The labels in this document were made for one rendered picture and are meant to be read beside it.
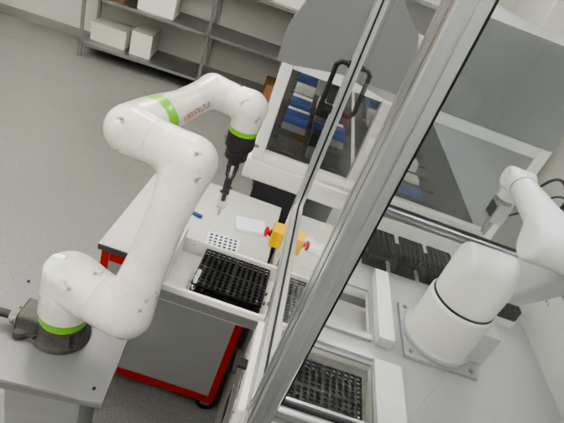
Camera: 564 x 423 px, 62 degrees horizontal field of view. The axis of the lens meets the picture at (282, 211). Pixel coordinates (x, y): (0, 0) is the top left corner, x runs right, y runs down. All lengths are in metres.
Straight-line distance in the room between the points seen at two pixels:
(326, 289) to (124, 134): 0.59
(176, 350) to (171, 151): 1.09
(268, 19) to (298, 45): 3.45
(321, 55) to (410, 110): 1.38
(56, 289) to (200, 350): 0.85
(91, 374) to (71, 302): 0.22
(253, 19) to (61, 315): 4.51
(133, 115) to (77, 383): 0.67
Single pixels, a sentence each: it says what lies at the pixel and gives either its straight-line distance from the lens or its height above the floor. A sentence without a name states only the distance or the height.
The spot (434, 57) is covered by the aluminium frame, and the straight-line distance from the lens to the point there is 0.61.
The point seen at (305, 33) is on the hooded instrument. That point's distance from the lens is 1.97.
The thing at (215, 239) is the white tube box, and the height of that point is 0.80.
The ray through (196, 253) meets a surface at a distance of 1.63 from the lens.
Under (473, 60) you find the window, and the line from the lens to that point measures 0.63.
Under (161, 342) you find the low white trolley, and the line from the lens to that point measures 1.97.
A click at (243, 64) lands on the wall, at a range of 5.55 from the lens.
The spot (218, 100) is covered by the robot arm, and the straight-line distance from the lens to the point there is 1.46.
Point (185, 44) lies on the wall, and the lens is 5.60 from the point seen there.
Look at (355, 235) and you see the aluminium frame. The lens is 0.71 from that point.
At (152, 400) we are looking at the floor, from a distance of 2.26.
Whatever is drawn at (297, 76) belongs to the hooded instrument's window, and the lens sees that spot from 2.03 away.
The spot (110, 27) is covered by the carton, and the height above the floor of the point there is 0.34.
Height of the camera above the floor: 1.88
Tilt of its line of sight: 32 degrees down
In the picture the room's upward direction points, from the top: 21 degrees clockwise
